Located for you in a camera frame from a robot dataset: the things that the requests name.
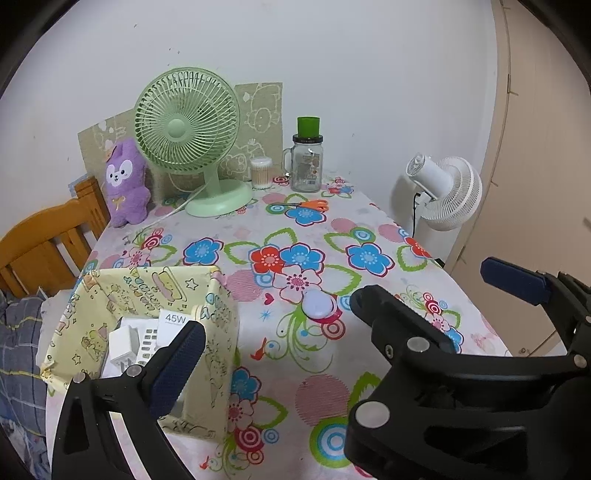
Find beige wooden door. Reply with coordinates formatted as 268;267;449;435
450;0;591;356

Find glass mug jar green lid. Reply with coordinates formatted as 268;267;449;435
281;117;324;193

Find cotton swab container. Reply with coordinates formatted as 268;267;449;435
250;157;273;190

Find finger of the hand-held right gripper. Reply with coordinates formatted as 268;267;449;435
480;257;591;365
344;285;591;480

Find white fan cable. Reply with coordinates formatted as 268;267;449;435
148;185;208;227

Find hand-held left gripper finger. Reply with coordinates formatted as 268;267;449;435
51;319;207;480

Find beige patterned wall paper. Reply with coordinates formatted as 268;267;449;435
76;82;283;208

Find yellow printed storage box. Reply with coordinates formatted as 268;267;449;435
41;264;240;439

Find white plug adapter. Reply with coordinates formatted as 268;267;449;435
108;325;139;370

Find round lilac puck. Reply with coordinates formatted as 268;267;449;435
302;290;335;322

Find purple plush bunny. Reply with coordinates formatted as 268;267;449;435
102;138;151;229

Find grey plaid blanket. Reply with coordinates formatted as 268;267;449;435
0;291;51;439

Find white dotted box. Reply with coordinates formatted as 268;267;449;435
134;325;162;367

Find wooden bed headboard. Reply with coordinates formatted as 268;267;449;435
0;175;112;298

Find green desk fan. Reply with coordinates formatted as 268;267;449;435
134;67;254;217

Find orange handled scissors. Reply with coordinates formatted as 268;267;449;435
270;199;329;213

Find blue printed bedsheet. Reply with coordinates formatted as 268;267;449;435
9;415;51;476

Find white clip fan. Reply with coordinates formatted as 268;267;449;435
405;152;483;232

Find black fan cable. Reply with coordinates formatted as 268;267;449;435
410;190;423;241

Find floral tablecloth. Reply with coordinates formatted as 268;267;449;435
44;175;513;480

